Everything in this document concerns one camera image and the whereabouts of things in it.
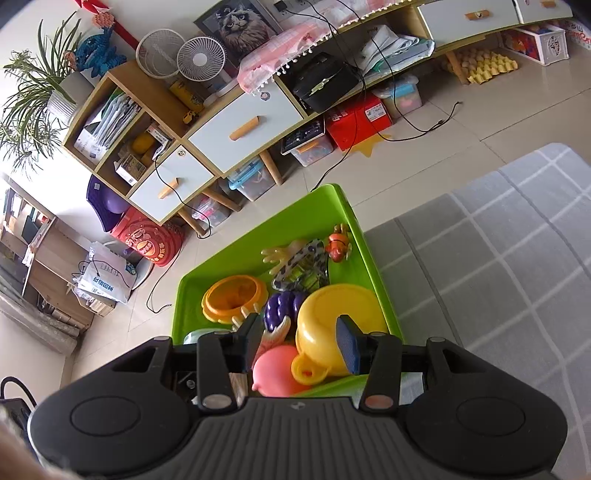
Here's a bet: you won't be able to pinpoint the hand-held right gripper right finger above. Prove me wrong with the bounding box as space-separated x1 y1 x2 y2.
336 315 485 411

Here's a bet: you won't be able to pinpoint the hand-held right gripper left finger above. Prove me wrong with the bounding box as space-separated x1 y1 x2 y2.
108 314 265 411

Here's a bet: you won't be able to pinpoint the pink pig toy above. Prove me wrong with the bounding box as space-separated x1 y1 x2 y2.
252 345 310 398

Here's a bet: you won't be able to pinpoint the yellow plastic bowl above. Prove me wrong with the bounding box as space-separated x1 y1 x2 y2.
291 284 387 386

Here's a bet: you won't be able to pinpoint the orange pumpkin jar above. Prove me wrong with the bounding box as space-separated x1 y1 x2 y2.
202 274 269 326

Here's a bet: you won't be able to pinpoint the green plastic bin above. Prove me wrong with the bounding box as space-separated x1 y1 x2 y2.
171 184 403 398

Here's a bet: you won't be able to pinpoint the orange striped toy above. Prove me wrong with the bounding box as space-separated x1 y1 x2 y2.
256 316 293 365

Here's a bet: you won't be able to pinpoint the purple toy grapes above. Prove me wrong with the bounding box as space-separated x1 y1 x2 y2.
264 291 309 332

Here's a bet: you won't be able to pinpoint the yellow rubber hand toy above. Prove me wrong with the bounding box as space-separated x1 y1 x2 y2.
261 239 308 278

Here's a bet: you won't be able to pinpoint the clownfish toy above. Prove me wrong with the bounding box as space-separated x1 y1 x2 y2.
327 224 354 264

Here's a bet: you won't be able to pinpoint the clear storage box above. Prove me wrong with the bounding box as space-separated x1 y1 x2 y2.
190 194 232 228

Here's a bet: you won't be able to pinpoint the red cartoon barrel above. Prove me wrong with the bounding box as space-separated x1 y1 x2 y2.
111 208 185 268

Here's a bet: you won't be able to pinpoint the blue lid storage box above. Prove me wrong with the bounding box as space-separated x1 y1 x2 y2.
228 162 276 202

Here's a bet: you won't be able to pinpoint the grey checked blanket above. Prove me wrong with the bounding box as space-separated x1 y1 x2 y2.
365 142 591 480

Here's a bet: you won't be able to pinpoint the white printed bag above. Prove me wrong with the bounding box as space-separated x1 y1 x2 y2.
76 242 139 305

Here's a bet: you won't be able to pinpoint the white cabinet drawer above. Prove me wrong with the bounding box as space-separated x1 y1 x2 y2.
129 145 215 223
515 0 575 24
187 84 303 174
418 0 520 44

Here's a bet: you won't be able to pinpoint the yellow star floor sticker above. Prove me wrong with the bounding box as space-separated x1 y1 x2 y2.
358 133 393 158

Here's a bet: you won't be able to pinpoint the dark lid storage box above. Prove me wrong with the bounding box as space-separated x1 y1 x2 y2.
281 120 334 168

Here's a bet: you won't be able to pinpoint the small cardboard box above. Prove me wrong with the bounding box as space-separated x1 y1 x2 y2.
115 154 149 186

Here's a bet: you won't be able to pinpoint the wooden side desk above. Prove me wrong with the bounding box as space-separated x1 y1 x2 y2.
0 173 116 356

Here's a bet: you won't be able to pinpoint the red cardboard box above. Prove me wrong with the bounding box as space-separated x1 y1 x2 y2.
324 95 394 151

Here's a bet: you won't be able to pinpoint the yellow round object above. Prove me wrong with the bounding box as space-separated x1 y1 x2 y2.
131 130 156 155

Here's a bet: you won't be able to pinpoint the clear box pink contents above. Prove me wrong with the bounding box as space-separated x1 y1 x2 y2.
373 76 423 117

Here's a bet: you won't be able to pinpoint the yellow cylinder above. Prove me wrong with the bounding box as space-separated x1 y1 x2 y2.
168 79 206 114

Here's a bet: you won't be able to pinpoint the black bag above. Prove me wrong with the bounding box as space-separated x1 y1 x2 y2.
281 52 361 114

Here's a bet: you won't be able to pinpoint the stack of documents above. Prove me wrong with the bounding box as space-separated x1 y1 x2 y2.
74 90 141 163

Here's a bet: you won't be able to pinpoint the pink fringed cloth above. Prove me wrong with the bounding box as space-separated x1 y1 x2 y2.
238 0 419 95

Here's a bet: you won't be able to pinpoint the white desk fan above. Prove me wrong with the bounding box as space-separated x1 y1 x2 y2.
177 37 228 84

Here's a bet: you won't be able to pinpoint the wooden cabinet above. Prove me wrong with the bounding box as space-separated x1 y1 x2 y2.
62 0 578 238

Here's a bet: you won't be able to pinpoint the stack of folded cloths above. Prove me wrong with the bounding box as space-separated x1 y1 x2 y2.
360 25 435 77

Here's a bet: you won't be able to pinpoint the yellow egg tray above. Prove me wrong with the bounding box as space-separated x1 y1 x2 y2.
445 47 519 85

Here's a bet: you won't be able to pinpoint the potted green plant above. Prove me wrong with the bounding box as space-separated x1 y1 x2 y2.
0 11 100 181

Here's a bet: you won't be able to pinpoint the framed cat picture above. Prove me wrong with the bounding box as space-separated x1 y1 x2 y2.
194 0 283 65

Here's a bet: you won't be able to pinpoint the blue plush toy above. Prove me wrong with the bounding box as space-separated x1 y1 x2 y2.
65 23 127 77

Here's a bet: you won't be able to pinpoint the white plastic crate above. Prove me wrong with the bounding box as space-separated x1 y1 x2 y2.
501 23 570 66

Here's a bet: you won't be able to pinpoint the white wire fan guard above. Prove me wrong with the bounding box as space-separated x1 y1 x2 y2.
136 28 185 79

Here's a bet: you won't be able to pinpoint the wall socket strip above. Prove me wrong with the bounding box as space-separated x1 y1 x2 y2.
274 0 311 17

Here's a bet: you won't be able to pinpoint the red wall decoration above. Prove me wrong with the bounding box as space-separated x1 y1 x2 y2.
76 0 136 42

